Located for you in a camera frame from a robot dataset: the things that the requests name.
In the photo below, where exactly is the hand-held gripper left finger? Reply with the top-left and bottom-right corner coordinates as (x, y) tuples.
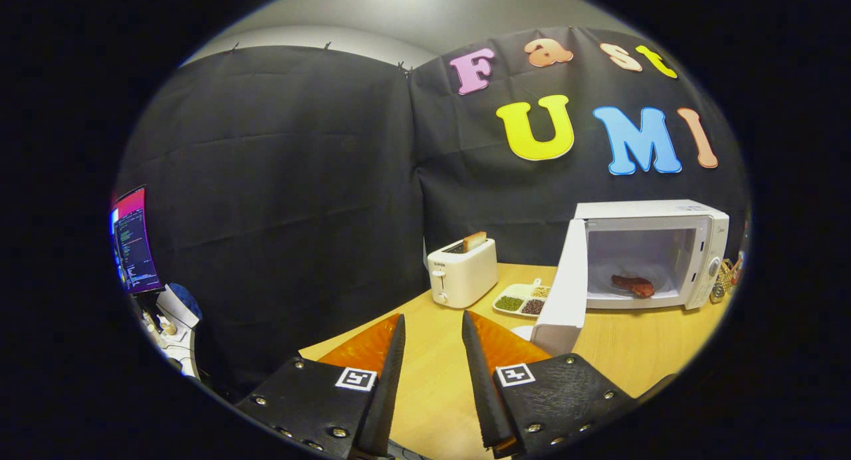
(234, 313), (406, 459)

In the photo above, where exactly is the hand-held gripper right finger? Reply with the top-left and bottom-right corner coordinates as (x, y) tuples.
(461, 310), (636, 459)

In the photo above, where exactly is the reddish brown meat piece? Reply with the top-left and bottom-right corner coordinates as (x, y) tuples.
(610, 275), (656, 298)

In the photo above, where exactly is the white toaster oven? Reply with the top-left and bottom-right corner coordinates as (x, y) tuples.
(530, 199), (730, 357)

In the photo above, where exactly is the cream toaster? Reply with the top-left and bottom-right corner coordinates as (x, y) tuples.
(427, 238), (499, 309)

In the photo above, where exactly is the white divided tray with beans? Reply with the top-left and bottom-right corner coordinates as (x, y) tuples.
(492, 279), (552, 317)

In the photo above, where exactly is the white side desk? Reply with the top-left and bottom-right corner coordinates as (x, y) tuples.
(136, 294), (200, 380)

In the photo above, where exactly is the computer monitor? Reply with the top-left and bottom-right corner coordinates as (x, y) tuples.
(110, 185), (164, 295)

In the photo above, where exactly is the metal wire basket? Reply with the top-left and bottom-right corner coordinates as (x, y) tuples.
(709, 259), (740, 304)

